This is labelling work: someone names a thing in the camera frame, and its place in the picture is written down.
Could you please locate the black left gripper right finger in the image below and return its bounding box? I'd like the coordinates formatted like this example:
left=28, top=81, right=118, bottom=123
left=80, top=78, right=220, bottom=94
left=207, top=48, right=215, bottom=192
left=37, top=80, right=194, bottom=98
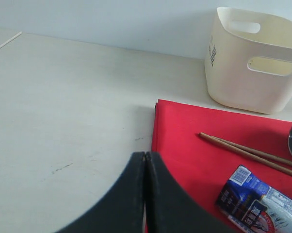
left=145, top=152, right=236, bottom=233

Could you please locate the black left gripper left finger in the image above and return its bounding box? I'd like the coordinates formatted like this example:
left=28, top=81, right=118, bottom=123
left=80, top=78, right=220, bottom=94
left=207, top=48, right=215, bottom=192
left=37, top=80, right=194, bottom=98
left=58, top=152, right=146, bottom=233

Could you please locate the red tablecloth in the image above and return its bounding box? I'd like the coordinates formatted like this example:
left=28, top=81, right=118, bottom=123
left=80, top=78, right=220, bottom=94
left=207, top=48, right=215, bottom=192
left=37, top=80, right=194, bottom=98
left=151, top=100, right=292, bottom=227

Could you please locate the blue white milk carton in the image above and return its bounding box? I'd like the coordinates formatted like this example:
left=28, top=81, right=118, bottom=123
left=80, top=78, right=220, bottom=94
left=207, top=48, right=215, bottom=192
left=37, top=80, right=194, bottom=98
left=215, top=165, right=292, bottom=233

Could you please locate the wooden chopstick lower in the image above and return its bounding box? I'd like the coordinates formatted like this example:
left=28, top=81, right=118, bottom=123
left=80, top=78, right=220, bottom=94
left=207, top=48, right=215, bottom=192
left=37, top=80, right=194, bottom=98
left=198, top=133, right=292, bottom=176

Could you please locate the wooden chopstick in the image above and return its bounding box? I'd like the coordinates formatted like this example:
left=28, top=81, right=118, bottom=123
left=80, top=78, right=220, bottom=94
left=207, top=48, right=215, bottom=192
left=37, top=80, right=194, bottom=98
left=211, top=136, right=292, bottom=167
left=198, top=133, right=292, bottom=176

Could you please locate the wooden chopstick upper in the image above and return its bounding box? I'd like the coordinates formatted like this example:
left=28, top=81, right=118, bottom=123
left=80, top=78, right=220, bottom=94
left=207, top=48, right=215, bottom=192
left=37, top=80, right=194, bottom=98
left=211, top=136, right=292, bottom=167

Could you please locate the cream plastic tub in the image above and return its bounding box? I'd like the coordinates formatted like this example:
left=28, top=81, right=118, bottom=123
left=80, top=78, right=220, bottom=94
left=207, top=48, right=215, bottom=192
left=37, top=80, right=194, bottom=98
left=204, top=7, right=292, bottom=114

